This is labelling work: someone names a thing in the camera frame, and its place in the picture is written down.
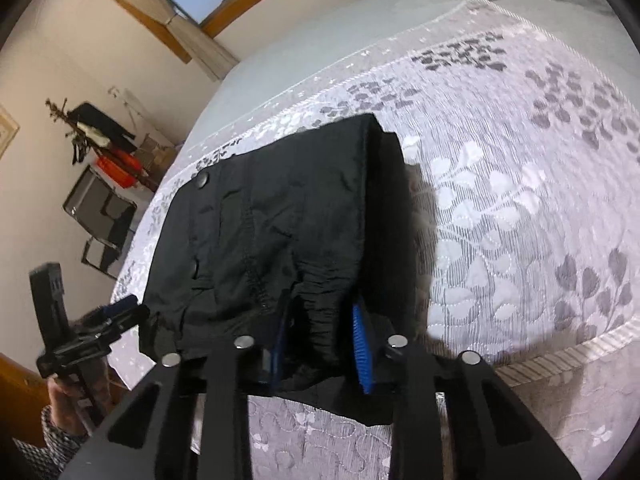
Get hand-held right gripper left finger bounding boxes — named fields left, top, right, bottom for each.
left=62, top=305, right=291, bottom=480

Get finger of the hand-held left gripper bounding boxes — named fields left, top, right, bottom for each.
left=102, top=294, right=140, bottom=319
left=92, top=304, right=151, bottom=343

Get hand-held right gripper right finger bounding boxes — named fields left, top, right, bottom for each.
left=351, top=302, right=583, bottom=480

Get black pants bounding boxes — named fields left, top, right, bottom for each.
left=139, top=112, right=441, bottom=426

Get person's left forearm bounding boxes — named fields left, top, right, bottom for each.
left=12, top=405, right=87, bottom=480

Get person's left hand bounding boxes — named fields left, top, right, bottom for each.
left=46, top=354, right=115, bottom=437

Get black folding chair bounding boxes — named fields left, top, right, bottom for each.
left=62, top=165, right=138, bottom=281

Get red bag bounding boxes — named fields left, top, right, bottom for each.
left=95, top=154, right=147, bottom=189

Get white hanging cloth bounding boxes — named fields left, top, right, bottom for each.
left=77, top=125, right=111, bottom=149

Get black hanging garment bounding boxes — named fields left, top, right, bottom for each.
left=67, top=102, right=137, bottom=153

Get floral quilted bed mat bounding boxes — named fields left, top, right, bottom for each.
left=107, top=0, right=640, bottom=480

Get wooden coat rack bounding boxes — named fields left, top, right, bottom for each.
left=45, top=97, right=151, bottom=191

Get white pole stand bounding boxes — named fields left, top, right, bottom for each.
left=107, top=86, right=176, bottom=148

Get beige tied curtain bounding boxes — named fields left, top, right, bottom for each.
left=87, top=0, right=241, bottom=82

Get grey sheeted mattress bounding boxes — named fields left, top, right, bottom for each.
left=185, top=0, right=476, bottom=153

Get wire basket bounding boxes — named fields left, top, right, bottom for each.
left=135, top=132, right=177, bottom=172

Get framed wall picture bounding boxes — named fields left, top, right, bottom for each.
left=0, top=102, right=21, bottom=161

